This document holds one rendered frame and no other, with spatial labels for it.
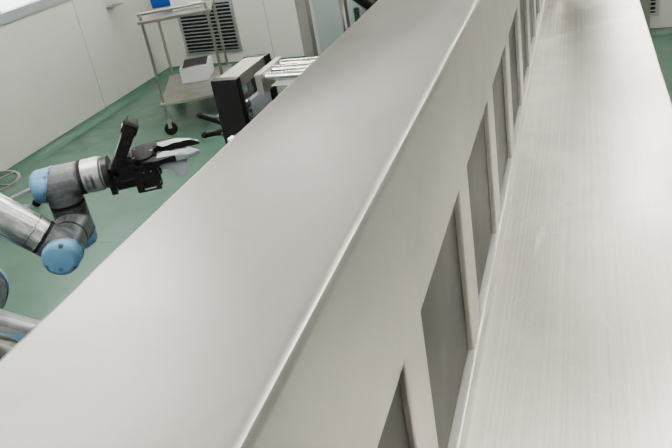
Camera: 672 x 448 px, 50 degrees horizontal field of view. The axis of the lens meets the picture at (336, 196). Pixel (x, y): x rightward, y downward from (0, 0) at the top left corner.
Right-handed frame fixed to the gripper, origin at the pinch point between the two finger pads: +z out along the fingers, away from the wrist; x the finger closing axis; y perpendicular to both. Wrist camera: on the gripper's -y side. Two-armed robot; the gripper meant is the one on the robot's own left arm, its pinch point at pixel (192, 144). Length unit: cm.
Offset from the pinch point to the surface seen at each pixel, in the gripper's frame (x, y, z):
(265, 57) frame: 14.3, -22.0, 18.8
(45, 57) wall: -430, 116, -134
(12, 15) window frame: -417, 76, -142
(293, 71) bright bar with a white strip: 34.6, -26.7, 22.0
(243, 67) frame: 19.6, -23.0, 14.4
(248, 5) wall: -533, 139, 35
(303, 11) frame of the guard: -39, -11, 33
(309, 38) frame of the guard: -38, -4, 33
